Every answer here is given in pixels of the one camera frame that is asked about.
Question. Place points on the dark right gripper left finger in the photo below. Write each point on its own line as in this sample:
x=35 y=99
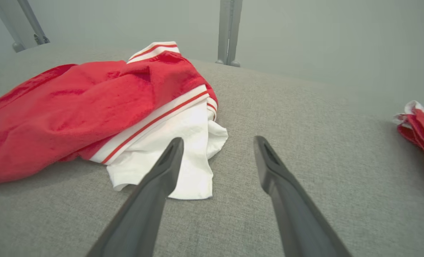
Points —
x=144 y=214

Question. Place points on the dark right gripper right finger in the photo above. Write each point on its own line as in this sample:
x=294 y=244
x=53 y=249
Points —
x=297 y=221

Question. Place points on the red and white jersey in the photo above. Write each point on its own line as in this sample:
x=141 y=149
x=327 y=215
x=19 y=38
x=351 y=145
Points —
x=72 y=114

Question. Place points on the grey partition post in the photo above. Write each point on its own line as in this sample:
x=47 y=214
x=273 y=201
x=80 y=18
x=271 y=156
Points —
x=235 y=32
x=223 y=32

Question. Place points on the grey metal frame leg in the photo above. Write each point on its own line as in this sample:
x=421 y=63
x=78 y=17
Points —
x=15 y=25

